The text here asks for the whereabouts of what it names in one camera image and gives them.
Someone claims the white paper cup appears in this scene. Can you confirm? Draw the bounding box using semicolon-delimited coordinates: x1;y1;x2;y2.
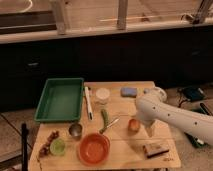
96;88;110;104

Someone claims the green plastic tray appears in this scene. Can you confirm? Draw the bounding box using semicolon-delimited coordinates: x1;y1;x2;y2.
34;78;84;123

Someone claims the black chair post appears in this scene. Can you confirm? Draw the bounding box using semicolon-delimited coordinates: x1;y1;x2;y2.
21;123;28;171

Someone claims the red yellow apple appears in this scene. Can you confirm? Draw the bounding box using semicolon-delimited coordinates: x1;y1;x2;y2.
128;119;140;132

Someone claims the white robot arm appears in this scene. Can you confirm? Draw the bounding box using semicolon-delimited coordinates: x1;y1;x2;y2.
135;87;213;146

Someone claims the metal measuring cup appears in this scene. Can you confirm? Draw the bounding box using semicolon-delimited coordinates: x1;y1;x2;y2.
69;123;83;139

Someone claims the orange plastic bowl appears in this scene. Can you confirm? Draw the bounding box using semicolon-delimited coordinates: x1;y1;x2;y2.
77;133;110;166

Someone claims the green bin with items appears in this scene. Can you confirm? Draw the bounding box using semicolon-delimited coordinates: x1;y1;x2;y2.
186;107;213;148

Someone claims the black device on floor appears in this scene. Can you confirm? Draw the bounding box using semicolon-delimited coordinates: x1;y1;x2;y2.
180;86;205;102

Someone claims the bunch of red grapes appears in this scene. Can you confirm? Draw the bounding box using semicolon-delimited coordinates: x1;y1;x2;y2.
38;131;59;158

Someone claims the small green cup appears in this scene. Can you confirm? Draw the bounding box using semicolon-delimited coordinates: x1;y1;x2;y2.
50;138;65;156

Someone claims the blue grey cloth piece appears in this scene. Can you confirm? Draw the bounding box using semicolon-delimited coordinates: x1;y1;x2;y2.
143;88;150;94

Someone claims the brown block with black bar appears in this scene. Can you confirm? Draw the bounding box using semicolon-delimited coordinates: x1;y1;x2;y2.
142;141;169;158

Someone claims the blue sponge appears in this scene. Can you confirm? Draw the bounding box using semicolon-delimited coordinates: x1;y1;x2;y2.
121;87;137;97

